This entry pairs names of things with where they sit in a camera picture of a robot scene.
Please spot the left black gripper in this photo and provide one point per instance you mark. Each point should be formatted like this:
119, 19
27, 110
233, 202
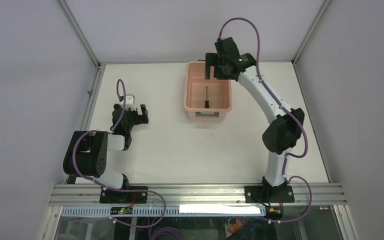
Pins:
141, 118

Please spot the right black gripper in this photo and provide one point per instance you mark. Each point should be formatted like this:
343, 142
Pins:
212, 59

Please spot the yellow black screwdriver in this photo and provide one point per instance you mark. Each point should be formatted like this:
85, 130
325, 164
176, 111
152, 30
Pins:
206, 102

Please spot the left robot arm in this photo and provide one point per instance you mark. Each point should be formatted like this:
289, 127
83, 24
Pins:
86, 155

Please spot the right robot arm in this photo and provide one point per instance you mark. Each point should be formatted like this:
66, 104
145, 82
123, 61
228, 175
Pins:
285, 123

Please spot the pink plastic bin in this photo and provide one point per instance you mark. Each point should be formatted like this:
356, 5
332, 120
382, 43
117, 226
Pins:
219, 95

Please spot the orange object under table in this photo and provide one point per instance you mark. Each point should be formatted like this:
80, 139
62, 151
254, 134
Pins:
234, 224

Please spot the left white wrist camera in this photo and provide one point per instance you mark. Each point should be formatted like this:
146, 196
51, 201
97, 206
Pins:
129, 102

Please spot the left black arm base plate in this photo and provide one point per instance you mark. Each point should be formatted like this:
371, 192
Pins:
138, 196

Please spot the white slotted cable duct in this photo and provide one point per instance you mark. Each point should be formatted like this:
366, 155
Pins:
184, 210

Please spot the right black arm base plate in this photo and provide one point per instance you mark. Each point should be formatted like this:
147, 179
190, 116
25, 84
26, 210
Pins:
272, 195

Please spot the aluminium mounting rail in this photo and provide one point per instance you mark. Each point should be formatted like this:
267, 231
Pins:
323, 194

